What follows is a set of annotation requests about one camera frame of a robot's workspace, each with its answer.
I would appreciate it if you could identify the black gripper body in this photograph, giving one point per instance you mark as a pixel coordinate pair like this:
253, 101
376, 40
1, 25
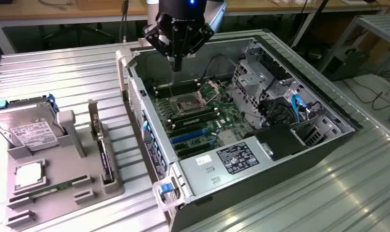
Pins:
181, 14

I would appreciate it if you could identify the metal disk bay cage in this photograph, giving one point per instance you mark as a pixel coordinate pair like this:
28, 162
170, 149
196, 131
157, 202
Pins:
251, 77

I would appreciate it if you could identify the metal socket cover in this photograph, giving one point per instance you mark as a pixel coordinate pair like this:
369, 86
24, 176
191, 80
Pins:
208, 90

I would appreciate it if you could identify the black chair base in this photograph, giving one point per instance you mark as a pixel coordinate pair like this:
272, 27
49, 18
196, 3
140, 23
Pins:
74, 31

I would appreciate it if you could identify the black RAM slots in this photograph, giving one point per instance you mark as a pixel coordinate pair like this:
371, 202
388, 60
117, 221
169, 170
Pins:
176, 90

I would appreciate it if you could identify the wooden desk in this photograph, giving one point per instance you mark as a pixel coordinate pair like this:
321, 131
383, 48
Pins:
68, 9

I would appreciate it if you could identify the CPU socket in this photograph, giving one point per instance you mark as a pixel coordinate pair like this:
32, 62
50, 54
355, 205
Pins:
185, 104

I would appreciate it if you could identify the black RAM stick pair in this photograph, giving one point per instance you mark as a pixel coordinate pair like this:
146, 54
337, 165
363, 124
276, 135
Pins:
195, 119

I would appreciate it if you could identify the green motherboard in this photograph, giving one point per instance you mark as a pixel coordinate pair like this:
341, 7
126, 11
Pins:
211, 123

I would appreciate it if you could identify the blue expansion slot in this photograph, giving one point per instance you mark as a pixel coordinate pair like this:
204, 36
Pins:
188, 135

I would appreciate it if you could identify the silver chipset heatsink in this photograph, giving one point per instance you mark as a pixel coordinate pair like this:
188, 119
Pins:
229, 137

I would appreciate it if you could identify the grey power supply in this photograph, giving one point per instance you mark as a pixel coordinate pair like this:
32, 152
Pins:
220, 166

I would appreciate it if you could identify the hard disk with blue carrier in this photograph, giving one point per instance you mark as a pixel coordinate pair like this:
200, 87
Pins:
24, 128

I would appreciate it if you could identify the open grey PC case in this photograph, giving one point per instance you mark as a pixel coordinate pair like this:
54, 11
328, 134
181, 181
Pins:
311, 157

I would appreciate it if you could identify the grey parts rack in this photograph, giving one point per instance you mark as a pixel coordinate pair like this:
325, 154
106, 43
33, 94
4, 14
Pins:
68, 166

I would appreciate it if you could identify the blue case latch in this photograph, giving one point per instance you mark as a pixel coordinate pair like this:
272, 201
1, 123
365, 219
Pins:
164, 189

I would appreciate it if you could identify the green RAM stick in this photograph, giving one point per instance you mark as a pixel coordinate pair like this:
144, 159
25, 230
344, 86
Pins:
57, 187

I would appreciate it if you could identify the silver CPU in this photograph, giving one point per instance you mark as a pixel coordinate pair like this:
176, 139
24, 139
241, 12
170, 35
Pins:
28, 176

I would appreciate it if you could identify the GPU card with metal bracket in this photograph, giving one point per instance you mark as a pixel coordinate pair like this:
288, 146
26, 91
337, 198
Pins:
101, 135

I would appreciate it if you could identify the grey metal shelf frame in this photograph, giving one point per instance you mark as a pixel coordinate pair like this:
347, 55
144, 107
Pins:
372, 26

